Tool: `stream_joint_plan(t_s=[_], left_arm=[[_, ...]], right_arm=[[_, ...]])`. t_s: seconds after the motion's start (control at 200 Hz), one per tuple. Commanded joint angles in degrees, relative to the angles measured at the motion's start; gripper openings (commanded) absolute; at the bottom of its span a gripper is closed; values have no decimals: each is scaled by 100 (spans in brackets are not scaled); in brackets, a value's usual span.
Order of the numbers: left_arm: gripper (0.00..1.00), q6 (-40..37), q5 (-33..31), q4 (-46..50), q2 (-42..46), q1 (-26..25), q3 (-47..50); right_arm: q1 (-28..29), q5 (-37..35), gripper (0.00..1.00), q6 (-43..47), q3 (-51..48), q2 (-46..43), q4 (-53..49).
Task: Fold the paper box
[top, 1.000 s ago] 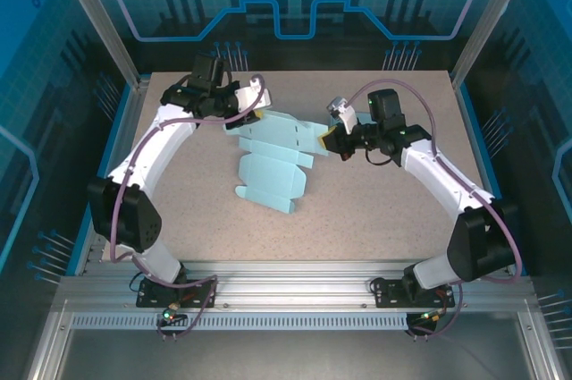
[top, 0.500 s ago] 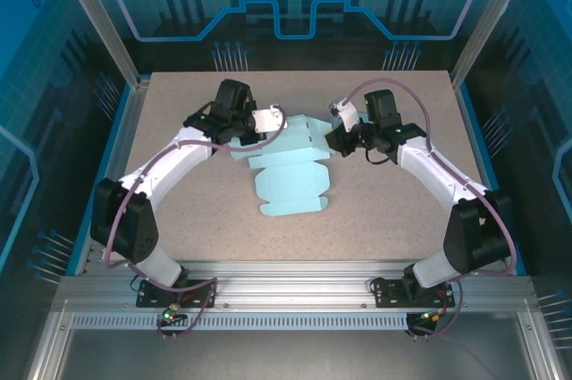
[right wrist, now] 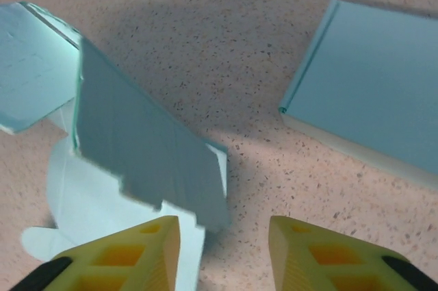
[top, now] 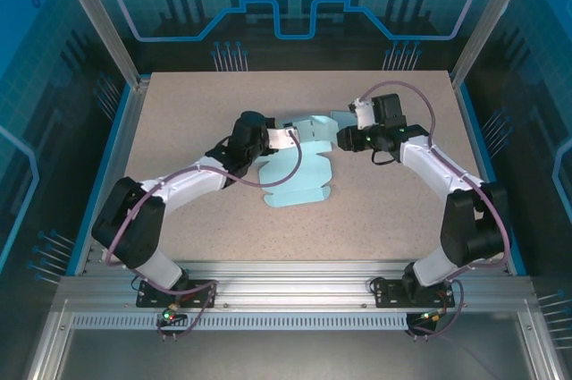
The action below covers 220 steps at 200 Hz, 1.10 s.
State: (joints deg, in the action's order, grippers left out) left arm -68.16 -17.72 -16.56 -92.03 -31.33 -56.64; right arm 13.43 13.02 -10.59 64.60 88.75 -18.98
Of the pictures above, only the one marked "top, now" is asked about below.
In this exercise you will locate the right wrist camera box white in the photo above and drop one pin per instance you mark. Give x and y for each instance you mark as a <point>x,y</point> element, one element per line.
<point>363,112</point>

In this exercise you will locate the aluminium frame post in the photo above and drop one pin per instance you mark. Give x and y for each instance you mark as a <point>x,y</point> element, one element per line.
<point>487,18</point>
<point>103,22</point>

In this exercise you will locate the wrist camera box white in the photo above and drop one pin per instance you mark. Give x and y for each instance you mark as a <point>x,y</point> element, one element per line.
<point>281,137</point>
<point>363,112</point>

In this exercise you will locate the blue table edge strip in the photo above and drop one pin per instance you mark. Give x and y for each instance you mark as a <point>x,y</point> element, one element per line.
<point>473,138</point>

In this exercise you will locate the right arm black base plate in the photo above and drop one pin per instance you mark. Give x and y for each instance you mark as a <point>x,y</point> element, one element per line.
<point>389,297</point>

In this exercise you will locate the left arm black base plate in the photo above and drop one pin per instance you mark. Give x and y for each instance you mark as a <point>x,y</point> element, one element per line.
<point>149,297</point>

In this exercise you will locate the aluminium side rail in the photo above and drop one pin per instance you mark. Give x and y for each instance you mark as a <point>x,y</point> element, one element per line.
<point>129,129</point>

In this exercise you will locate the metal bottom frame tray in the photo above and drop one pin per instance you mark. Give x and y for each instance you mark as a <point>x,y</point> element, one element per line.
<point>290,353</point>

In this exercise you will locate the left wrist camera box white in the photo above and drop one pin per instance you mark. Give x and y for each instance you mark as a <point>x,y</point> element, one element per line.
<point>281,137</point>

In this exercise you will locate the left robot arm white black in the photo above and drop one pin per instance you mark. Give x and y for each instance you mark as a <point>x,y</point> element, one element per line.
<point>129,228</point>

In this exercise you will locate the aluminium mounting beam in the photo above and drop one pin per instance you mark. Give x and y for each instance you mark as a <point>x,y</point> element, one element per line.
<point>290,290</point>

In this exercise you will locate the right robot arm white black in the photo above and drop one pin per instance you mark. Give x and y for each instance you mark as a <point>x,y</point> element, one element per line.
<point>465,228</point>

